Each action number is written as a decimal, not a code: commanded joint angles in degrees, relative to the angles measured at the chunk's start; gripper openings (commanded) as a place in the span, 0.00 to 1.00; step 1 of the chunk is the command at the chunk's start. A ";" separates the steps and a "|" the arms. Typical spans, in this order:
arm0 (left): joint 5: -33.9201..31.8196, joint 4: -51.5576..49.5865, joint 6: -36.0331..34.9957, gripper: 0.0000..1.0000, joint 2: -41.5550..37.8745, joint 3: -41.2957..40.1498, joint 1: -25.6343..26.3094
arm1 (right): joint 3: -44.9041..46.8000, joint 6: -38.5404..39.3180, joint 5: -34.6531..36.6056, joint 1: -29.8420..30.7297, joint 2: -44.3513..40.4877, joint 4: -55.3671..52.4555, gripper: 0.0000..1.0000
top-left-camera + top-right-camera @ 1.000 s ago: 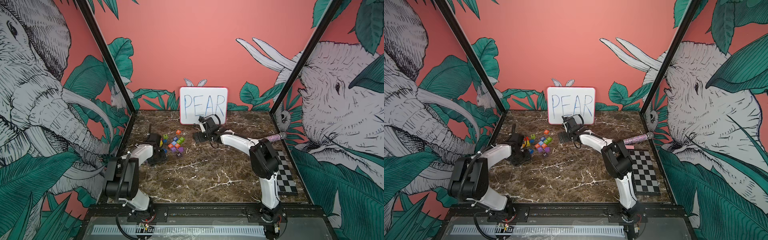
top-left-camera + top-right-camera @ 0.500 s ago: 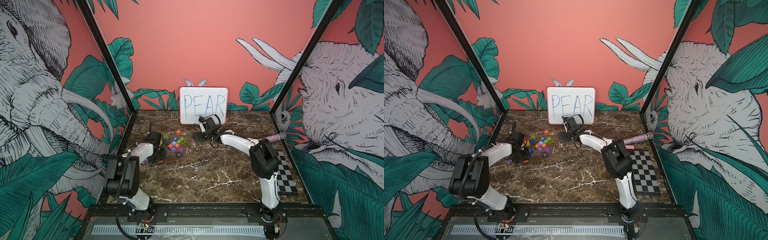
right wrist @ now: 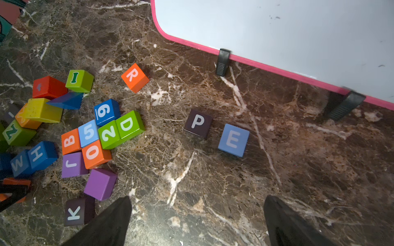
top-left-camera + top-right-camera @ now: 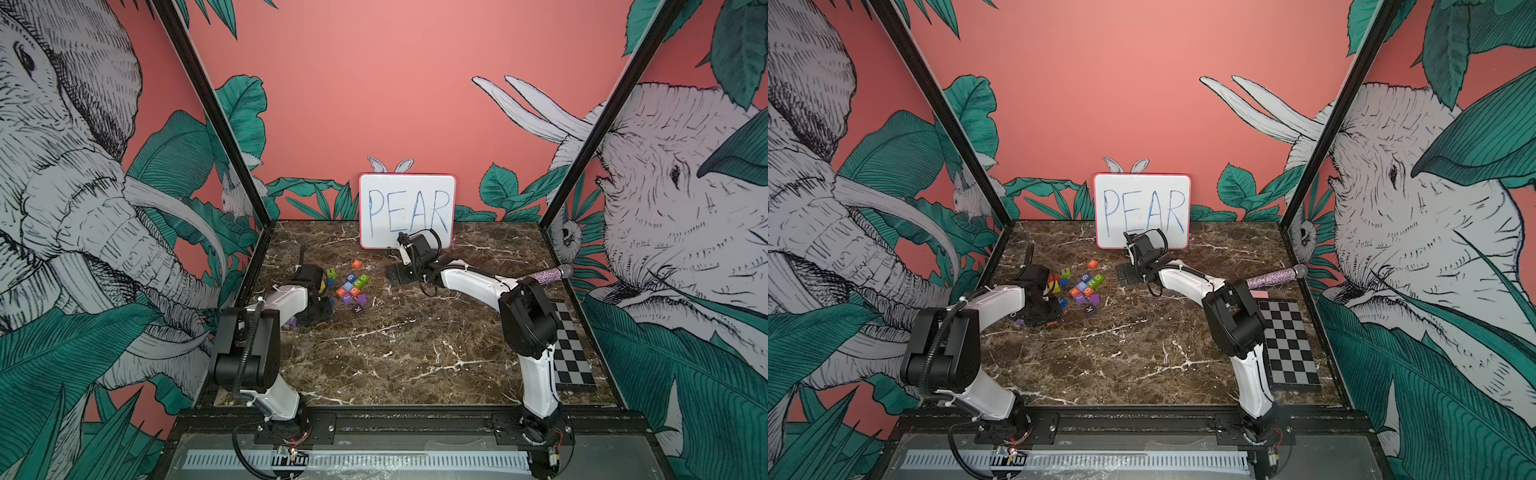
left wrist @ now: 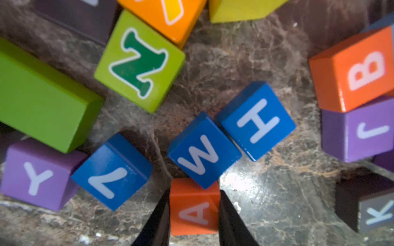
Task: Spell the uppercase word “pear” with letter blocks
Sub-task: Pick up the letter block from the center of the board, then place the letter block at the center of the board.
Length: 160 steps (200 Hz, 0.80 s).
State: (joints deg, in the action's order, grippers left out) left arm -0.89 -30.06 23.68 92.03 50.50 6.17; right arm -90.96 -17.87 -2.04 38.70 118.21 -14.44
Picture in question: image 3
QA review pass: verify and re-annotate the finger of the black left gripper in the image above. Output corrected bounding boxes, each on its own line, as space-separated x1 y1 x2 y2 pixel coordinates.
1 185 28 212

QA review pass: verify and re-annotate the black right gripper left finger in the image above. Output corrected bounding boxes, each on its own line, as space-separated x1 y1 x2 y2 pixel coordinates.
63 196 132 246

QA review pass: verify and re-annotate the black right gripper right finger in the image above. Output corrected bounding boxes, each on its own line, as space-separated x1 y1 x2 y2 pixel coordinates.
264 195 334 246

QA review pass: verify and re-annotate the light blue E block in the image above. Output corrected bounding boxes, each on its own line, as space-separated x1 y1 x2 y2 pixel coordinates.
218 124 250 157

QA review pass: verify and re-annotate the dark purple P block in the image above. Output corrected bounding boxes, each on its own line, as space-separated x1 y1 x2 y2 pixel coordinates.
184 109 213 139

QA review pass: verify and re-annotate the orange R block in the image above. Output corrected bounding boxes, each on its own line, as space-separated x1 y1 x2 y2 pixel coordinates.
121 63 150 93

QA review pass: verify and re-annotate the orange A block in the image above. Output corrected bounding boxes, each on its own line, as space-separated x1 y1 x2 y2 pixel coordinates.
1 178 31 202

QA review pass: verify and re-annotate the blue L block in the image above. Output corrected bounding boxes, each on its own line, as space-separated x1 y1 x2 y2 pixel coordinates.
0 153 13 180

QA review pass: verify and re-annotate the blue W block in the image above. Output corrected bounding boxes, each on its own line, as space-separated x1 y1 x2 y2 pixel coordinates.
10 150 34 178

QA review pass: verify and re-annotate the dark K block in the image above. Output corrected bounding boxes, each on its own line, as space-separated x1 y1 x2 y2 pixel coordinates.
64 196 95 227

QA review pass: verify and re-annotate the plain purple block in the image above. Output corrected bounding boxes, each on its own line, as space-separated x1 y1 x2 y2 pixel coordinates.
84 169 118 201

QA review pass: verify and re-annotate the blue H block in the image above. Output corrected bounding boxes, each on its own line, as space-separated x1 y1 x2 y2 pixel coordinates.
28 141 58 171

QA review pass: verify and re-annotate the green Z block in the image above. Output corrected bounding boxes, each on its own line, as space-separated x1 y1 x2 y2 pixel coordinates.
2 120 37 146

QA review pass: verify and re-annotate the purple J block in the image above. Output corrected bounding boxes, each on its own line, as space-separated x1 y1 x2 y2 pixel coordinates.
62 152 89 178

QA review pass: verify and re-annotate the orange B block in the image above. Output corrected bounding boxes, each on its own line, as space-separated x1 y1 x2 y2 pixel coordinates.
61 128 82 155

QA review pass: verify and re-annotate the orange block under yellow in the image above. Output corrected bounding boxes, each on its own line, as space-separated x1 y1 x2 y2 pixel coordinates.
15 104 42 130

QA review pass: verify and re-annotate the orange 0 block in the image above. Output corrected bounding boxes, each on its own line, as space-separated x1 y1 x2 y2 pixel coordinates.
82 140 112 170

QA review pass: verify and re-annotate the light blue 5 block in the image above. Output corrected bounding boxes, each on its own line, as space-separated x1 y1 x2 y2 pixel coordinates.
78 120 100 148

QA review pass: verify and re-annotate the green 2 block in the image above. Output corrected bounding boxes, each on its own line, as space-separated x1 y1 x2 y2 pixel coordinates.
98 120 123 150

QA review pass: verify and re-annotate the blue triangular block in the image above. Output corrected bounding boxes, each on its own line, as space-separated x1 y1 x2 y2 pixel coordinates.
47 92 84 110

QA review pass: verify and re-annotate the green D block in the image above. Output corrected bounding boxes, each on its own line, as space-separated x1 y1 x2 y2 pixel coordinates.
116 111 145 142

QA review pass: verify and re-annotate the red block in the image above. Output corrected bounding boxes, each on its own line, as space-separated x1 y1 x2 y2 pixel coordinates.
32 76 68 100

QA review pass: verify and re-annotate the blue 6 block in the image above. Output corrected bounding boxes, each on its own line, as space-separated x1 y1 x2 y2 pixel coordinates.
94 99 121 127

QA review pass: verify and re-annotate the green I block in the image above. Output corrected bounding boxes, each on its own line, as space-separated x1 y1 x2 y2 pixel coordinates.
65 70 94 93

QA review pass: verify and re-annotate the black whiteboard foot right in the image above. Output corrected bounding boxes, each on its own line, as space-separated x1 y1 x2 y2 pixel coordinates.
323 91 366 122

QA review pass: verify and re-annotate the black whiteboard foot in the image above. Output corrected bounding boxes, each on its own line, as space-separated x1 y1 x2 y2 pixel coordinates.
323 91 366 122
215 49 231 77

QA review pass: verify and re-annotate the black whiteboard foot left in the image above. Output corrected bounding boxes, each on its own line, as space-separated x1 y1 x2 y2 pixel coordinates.
215 49 231 77

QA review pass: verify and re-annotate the pink framed whiteboard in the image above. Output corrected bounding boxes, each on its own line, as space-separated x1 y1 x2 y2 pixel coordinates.
151 1 394 109

